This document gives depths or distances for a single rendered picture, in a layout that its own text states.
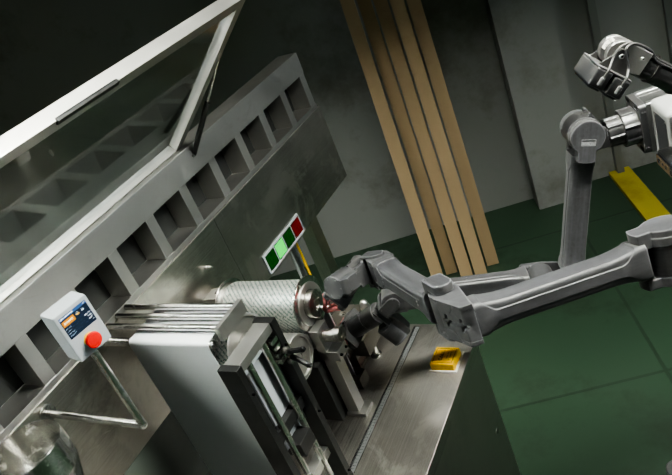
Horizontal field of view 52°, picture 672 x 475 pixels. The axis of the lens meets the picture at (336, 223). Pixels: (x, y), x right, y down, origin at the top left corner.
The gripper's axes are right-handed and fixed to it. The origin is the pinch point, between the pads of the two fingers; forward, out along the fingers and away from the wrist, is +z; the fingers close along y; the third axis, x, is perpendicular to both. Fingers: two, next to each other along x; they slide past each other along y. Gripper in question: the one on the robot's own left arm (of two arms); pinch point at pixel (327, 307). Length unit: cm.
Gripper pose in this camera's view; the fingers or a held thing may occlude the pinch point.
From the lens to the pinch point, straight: 177.8
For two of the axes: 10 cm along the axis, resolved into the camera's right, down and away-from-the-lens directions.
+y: 3.9, -5.5, 7.4
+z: -4.2, 6.1, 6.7
